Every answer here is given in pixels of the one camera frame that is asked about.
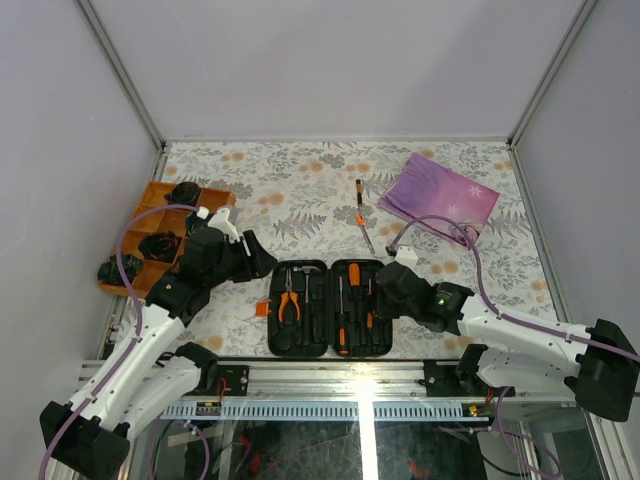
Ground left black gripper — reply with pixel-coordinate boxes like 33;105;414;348
208;231;280;290

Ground orange black utility tool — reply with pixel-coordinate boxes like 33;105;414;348
366;278;374;330

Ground orange handled pliers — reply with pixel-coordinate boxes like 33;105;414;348
278;268;301;325

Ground small claw hammer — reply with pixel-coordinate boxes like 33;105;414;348
293;265;318;304

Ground orange handled screwdriver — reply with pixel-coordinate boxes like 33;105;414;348
348;262;361;299

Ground black handled screwdriver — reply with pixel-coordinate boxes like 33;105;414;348
337;276;349;356

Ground black plastic tool case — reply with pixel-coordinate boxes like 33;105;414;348
256;259;393;359

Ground orange metal file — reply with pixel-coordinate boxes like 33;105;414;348
356;213;376;255

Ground small precision screwdriver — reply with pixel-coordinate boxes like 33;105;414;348
355;179;363;209

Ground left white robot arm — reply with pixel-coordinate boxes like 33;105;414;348
39;227;277;479

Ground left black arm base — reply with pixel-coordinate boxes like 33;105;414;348
193;364;250;398

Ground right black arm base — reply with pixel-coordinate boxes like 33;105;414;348
422;344;491;398

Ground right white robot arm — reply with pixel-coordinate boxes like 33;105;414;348
374;262;639;422

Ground dark rolled band lower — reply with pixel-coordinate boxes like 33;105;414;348
138;231;180;263

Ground dark rolled band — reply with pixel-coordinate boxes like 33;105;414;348
164;181;201;206
138;231;180;263

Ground dark rolled band top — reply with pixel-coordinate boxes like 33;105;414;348
164;181;201;206

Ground purple printed pouch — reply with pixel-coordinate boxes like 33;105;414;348
378;153;499;245

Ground orange compartment tray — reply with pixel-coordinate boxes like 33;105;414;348
98;181;236;299

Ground dark rolled band outside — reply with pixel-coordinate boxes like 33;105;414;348
97;254;143;287

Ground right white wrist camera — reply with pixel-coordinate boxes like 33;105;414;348
386;244;418;269

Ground aluminium front rail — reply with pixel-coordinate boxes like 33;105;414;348
74;358;586;422

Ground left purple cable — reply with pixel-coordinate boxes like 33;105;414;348
38;203;211;480

